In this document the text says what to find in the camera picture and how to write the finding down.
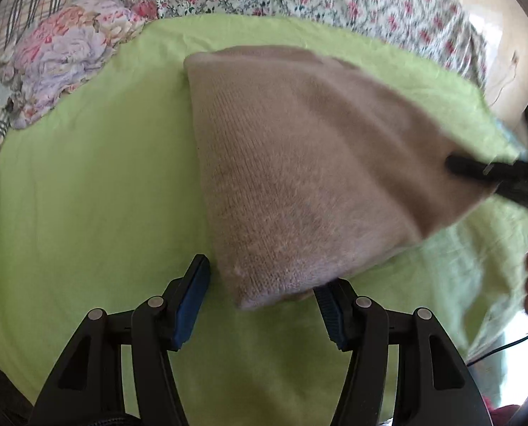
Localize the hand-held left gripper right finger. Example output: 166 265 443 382
314 278 491 426

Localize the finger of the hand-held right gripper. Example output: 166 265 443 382
446 154 519 185

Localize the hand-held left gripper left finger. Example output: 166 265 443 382
26 254 212 426

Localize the beige knitted sweater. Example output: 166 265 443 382
184 45 500 311

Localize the light blue patterned cloth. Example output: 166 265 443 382
492 115 528 163

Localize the light green bed sheet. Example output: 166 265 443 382
0 13 528 426

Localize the magenta fuzzy cloth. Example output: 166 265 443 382
490 404 524 426

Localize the pink rose floral quilt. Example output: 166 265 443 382
99 0 489 98

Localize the pastel floral ruffled cloth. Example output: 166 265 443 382
0 0 158 129

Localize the plaid checked blanket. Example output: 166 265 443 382
0 0 114 178

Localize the white wall cable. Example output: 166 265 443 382
489 51 521 108

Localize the black cable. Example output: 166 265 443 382
467 335 528 366

